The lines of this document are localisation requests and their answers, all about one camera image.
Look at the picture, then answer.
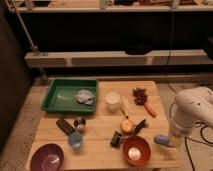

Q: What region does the blue sponge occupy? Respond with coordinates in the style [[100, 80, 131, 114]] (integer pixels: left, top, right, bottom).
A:
[[154, 135, 169, 146]]

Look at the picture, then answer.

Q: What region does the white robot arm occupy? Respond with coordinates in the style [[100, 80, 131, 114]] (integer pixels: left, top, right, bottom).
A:
[[169, 87, 213, 147]]

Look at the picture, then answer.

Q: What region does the white plastic cup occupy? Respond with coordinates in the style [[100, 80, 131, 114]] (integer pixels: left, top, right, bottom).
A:
[[105, 92, 121, 112]]

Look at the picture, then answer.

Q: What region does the crumpled grey cloth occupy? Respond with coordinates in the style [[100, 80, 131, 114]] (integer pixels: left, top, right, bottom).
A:
[[76, 89, 94, 105]]

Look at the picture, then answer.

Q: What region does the dark grape bunch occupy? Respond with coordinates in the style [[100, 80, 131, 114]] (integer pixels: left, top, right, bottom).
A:
[[133, 87, 148, 105]]

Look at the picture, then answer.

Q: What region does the yellow round fruit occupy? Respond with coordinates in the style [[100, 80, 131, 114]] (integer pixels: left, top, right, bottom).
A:
[[121, 119, 133, 134]]

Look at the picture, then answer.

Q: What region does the green plastic tray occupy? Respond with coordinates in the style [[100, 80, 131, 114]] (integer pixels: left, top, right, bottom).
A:
[[41, 78, 98, 115]]

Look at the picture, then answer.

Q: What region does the black marker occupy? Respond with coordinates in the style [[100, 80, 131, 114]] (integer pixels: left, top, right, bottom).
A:
[[132, 119, 147, 135]]

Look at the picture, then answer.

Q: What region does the small black box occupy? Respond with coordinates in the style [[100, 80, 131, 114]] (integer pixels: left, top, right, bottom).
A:
[[110, 131, 122, 147]]

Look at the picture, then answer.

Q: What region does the dark brown block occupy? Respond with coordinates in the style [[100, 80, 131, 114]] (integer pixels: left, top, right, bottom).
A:
[[56, 119, 75, 135]]

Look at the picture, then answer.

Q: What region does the blue glass cup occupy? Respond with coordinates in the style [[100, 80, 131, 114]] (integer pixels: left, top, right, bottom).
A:
[[68, 132, 83, 150]]

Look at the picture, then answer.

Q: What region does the orange bowl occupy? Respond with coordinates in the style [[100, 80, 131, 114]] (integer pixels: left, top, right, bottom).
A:
[[122, 136, 151, 166]]

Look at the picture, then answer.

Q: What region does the purple bowl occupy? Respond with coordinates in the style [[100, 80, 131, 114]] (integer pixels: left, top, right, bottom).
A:
[[30, 143, 64, 171]]

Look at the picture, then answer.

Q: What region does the white metal shelf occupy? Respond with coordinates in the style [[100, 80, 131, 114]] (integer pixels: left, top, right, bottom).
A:
[[25, 49, 213, 68]]

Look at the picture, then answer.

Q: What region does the yellow handled brush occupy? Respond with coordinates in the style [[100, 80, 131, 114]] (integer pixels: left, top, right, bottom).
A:
[[121, 96, 129, 119]]

